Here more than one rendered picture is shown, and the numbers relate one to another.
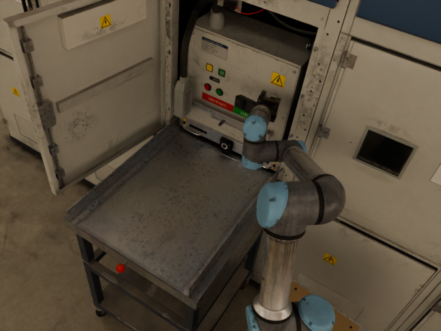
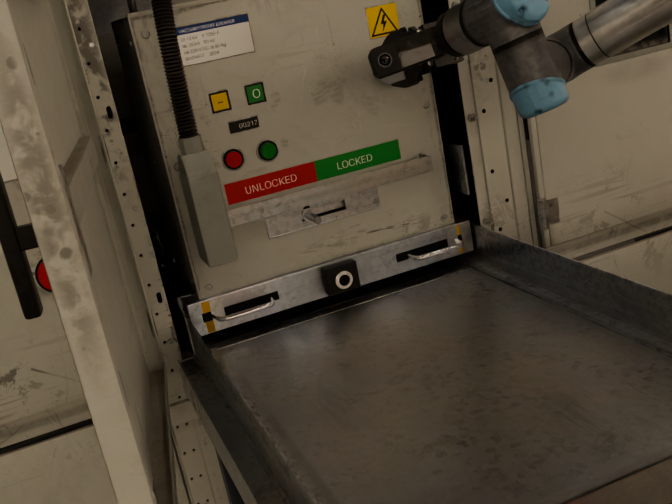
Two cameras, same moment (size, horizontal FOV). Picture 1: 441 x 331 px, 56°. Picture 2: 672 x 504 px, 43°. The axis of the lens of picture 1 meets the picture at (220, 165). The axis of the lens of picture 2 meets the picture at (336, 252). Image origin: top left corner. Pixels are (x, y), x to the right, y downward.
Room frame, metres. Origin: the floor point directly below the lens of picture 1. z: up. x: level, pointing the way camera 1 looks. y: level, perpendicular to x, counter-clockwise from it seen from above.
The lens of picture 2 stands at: (0.43, 0.96, 1.37)
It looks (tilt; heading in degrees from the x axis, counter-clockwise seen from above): 17 degrees down; 316
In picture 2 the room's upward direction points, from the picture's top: 11 degrees counter-clockwise
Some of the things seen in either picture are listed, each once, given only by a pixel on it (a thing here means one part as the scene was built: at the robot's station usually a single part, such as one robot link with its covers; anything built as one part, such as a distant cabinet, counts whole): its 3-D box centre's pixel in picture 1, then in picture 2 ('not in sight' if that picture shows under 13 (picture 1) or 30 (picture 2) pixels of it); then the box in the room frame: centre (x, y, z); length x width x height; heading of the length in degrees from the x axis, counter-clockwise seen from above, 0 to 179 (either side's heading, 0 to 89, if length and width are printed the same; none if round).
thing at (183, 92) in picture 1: (183, 97); (205, 206); (1.48, 0.20, 1.09); 0.08 x 0.05 x 0.17; 154
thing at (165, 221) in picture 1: (180, 203); (444, 389); (1.11, 0.15, 0.82); 0.68 x 0.62 x 0.06; 154
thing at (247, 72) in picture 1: (234, 97); (308, 135); (1.45, -0.02, 1.15); 0.48 x 0.01 x 0.48; 64
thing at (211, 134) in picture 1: (230, 140); (333, 273); (1.47, -0.03, 0.89); 0.54 x 0.05 x 0.06; 64
